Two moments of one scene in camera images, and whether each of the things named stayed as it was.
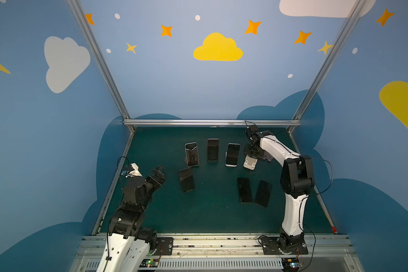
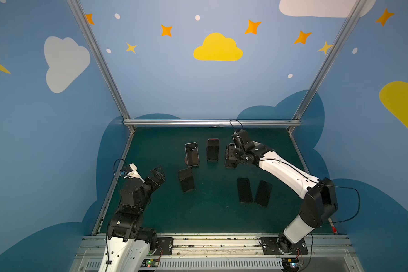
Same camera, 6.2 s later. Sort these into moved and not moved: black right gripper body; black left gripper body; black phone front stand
Moved: black right gripper body
Not moved: black left gripper body; black phone front stand
